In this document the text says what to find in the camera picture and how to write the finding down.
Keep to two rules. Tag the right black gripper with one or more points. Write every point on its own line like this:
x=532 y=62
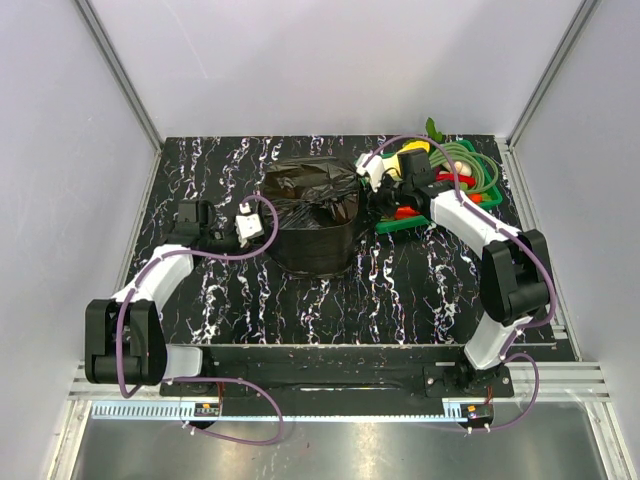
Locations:
x=384 y=209

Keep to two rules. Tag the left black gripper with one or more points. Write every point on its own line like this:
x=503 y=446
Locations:
x=229 y=225

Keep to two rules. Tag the black trash bag roll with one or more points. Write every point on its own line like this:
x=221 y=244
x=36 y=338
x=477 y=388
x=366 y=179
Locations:
x=320 y=208

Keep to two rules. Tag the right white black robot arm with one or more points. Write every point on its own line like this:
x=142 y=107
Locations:
x=517 y=291

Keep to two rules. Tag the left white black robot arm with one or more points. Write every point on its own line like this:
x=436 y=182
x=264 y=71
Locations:
x=124 y=340

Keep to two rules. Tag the large orange carrot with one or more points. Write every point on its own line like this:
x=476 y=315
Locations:
x=405 y=213

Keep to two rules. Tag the yellow white napa cabbage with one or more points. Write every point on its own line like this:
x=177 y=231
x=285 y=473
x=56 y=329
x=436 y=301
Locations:
x=391 y=162

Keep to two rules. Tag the red chili pepper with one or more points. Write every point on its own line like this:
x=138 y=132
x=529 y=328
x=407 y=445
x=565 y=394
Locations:
x=445 y=176

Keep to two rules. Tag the green plastic basket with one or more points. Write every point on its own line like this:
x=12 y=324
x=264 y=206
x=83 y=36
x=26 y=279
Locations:
x=491 y=198

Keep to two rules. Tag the green leafy vegetable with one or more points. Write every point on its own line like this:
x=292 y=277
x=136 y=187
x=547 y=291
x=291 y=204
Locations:
x=432 y=130

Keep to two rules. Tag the small orange carrot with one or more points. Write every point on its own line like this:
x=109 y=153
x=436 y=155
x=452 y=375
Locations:
x=476 y=198

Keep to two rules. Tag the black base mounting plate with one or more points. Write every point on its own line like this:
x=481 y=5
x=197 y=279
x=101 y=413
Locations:
x=336 y=381

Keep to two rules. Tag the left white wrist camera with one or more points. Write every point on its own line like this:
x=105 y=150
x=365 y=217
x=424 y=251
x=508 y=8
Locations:
x=248 y=224

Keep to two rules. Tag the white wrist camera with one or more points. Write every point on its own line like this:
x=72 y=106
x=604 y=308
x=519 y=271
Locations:
x=248 y=224
x=371 y=168

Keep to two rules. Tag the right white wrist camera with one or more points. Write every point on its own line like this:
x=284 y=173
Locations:
x=371 y=168

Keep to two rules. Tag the aluminium frame rail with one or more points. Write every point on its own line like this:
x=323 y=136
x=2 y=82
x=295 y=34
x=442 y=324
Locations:
x=559 y=424

